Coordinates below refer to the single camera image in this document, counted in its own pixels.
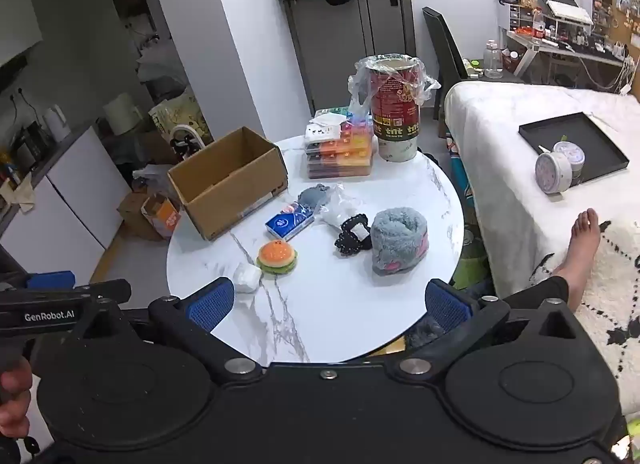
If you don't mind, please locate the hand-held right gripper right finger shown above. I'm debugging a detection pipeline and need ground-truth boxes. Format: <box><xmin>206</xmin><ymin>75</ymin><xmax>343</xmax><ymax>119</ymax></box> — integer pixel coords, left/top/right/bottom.
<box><xmin>400</xmin><ymin>280</ymin><xmax>581</xmax><ymax>380</ymax></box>

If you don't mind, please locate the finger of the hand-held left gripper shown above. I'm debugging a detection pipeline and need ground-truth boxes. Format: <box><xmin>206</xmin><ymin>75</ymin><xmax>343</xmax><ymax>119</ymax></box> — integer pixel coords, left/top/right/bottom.
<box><xmin>26</xmin><ymin>271</ymin><xmax>132</xmax><ymax>301</ymax></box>

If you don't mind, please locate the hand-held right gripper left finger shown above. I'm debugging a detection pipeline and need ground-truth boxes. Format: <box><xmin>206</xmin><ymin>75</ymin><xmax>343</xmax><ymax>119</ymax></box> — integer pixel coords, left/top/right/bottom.
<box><xmin>80</xmin><ymin>278</ymin><xmax>263</xmax><ymax>382</ymax></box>

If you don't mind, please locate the grey-blue plush toy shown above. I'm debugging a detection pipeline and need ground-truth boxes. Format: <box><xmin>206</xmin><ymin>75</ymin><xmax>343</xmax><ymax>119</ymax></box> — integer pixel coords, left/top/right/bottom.
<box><xmin>371</xmin><ymin>209</ymin><xmax>432</xmax><ymax>277</ymax></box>

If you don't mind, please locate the orange burger toy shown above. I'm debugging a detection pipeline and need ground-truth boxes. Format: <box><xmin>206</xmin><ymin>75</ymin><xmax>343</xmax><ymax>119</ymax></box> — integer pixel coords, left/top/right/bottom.
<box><xmin>256</xmin><ymin>239</ymin><xmax>298</xmax><ymax>275</ymax></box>

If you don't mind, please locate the blue tissue pack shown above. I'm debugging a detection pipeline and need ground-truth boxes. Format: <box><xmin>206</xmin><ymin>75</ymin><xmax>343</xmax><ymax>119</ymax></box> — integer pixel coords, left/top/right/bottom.
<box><xmin>264</xmin><ymin>211</ymin><xmax>315</xmax><ymax>240</ymax></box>

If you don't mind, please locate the black hair clip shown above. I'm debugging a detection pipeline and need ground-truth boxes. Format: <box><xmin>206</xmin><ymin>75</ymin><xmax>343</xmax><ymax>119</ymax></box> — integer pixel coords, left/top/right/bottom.
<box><xmin>334</xmin><ymin>213</ymin><xmax>373</xmax><ymax>258</ymax></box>

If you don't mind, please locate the white item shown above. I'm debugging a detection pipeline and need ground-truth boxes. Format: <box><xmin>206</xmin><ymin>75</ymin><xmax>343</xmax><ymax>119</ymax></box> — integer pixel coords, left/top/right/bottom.
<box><xmin>320</xmin><ymin>184</ymin><xmax>368</xmax><ymax>230</ymax></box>

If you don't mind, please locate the person's left hand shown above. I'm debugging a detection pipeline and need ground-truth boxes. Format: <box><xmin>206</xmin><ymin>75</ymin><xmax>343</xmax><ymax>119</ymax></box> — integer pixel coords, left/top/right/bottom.
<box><xmin>0</xmin><ymin>359</ymin><xmax>33</xmax><ymax>440</ymax></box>

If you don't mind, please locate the grey fluffy slipper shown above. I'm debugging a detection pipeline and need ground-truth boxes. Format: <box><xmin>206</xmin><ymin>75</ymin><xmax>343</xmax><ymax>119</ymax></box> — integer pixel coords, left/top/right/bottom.
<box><xmin>405</xmin><ymin>317</ymin><xmax>446</xmax><ymax>351</ymax></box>

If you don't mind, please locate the white squishy cube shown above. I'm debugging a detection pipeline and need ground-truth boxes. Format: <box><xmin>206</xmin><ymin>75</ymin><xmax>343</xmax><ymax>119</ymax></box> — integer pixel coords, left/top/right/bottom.
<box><xmin>233</xmin><ymin>263</ymin><xmax>262</xmax><ymax>293</ymax></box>

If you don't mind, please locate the green bag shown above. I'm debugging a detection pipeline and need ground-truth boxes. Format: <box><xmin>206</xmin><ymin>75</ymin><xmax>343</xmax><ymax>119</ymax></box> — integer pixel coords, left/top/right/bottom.
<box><xmin>452</xmin><ymin>229</ymin><xmax>488</xmax><ymax>290</ymax></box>

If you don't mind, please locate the white floor cabinet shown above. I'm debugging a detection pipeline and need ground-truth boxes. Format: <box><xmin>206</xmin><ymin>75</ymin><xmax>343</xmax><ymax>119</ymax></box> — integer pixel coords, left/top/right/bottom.
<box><xmin>0</xmin><ymin>127</ymin><xmax>132</xmax><ymax>285</ymax></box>

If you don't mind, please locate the orange cardboard box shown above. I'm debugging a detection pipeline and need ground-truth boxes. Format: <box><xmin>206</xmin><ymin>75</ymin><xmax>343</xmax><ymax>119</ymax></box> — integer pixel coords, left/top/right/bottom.
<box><xmin>141</xmin><ymin>193</ymin><xmax>182</xmax><ymax>240</ymax></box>

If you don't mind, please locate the small brown cardboard box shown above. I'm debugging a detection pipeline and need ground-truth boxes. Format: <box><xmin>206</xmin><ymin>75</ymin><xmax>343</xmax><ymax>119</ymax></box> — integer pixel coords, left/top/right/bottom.
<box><xmin>117</xmin><ymin>191</ymin><xmax>161</xmax><ymax>240</ymax></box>

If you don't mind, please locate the black counter appliance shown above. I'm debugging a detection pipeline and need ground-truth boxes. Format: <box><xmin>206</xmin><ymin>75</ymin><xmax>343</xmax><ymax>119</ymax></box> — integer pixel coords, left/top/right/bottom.
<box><xmin>12</xmin><ymin>121</ymin><xmax>48</xmax><ymax>165</ymax></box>

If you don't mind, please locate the white plastic bag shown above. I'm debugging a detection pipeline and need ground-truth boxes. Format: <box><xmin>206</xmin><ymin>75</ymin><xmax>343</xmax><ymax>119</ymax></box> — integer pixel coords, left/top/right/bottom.
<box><xmin>132</xmin><ymin>164</ymin><xmax>173</xmax><ymax>190</ymax></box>

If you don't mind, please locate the person's leg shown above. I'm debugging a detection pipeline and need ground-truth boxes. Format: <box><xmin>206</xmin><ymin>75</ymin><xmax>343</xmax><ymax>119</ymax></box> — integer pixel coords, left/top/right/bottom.
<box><xmin>502</xmin><ymin>208</ymin><xmax>601</xmax><ymax>312</ymax></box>

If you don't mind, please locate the grey mouse plush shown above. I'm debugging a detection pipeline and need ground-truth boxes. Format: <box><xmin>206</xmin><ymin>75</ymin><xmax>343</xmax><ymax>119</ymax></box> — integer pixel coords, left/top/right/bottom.
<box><xmin>298</xmin><ymin>183</ymin><xmax>332</xmax><ymax>210</ymax></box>

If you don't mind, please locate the white kettle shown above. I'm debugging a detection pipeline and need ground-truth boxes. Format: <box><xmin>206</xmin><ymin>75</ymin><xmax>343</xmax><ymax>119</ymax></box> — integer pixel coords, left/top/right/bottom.
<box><xmin>42</xmin><ymin>105</ymin><xmax>72</xmax><ymax>142</ymax></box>

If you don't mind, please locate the white fluffy patterned blanket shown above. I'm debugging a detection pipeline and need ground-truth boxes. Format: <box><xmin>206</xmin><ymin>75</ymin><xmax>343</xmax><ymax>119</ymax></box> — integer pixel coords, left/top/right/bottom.
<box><xmin>530</xmin><ymin>219</ymin><xmax>640</xmax><ymax>425</ymax></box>

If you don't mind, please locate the colourful picture book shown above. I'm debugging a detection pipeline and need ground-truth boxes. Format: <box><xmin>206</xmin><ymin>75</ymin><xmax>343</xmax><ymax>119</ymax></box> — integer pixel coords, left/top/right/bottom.
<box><xmin>304</xmin><ymin>107</ymin><xmax>376</xmax><ymax>180</ymax></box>

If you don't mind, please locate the yellow printed bag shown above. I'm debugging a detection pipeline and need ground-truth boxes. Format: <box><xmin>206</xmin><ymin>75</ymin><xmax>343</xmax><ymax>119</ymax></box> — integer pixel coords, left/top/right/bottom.
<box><xmin>150</xmin><ymin>92</ymin><xmax>213</xmax><ymax>150</ymax></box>

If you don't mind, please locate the round floral tin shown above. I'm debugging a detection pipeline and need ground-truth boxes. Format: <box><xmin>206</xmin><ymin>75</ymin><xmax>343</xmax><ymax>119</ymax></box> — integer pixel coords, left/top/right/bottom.
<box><xmin>552</xmin><ymin>141</ymin><xmax>587</xmax><ymax>185</ymax></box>

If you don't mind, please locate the clear plastic bag with red item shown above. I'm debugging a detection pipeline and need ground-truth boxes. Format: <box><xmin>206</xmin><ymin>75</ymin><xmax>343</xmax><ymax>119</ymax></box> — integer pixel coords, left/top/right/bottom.
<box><xmin>355</xmin><ymin>53</ymin><xmax>441</xmax><ymax>163</ymax></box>

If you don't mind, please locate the white paper packet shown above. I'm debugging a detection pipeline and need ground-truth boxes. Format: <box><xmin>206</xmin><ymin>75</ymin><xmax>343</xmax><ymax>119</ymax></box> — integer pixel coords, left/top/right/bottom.
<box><xmin>306</xmin><ymin>114</ymin><xmax>346</xmax><ymax>142</ymax></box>

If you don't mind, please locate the black tray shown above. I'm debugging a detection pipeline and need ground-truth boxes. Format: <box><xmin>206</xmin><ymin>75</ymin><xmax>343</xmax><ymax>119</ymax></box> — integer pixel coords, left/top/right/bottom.
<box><xmin>518</xmin><ymin>112</ymin><xmax>630</xmax><ymax>186</ymax></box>

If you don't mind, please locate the clear jar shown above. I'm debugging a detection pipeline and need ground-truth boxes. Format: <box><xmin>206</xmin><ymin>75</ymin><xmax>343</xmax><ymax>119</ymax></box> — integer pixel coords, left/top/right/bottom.
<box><xmin>484</xmin><ymin>42</ymin><xmax>503</xmax><ymax>79</ymax></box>

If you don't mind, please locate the black leaning board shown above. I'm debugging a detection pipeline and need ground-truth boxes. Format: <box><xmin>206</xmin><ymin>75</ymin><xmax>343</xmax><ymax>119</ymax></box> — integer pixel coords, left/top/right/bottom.
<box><xmin>421</xmin><ymin>6</ymin><xmax>526</xmax><ymax>120</ymax></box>

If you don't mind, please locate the white desk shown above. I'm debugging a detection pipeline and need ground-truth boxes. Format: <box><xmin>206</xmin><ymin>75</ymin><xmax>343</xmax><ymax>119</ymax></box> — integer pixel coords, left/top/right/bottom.
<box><xmin>505</xmin><ymin>27</ymin><xmax>626</xmax><ymax>90</ymax></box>

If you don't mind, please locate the grey door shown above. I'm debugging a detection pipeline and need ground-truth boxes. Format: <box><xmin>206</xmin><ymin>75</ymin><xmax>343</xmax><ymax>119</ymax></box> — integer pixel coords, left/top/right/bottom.
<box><xmin>267</xmin><ymin>0</ymin><xmax>417</xmax><ymax>117</ymax></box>

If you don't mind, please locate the white drawer organizer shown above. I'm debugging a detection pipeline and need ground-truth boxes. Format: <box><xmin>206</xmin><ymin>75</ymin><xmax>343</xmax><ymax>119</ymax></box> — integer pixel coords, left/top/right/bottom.
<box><xmin>509</xmin><ymin>0</ymin><xmax>538</xmax><ymax>30</ymax></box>

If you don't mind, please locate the white flat device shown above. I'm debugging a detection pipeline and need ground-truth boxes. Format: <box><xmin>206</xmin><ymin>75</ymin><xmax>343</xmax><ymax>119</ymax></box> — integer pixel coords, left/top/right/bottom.
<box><xmin>546</xmin><ymin>0</ymin><xmax>593</xmax><ymax>24</ymax></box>

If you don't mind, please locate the white wall cabinet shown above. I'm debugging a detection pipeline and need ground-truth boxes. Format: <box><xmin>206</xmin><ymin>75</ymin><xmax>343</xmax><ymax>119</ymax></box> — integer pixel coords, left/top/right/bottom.
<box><xmin>0</xmin><ymin>0</ymin><xmax>43</xmax><ymax>68</ymax></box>

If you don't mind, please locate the white cable bundle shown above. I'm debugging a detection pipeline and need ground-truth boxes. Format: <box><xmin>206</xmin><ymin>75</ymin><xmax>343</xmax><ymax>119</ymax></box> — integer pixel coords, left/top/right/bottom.
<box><xmin>585</xmin><ymin>52</ymin><xmax>640</xmax><ymax>95</ymax></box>

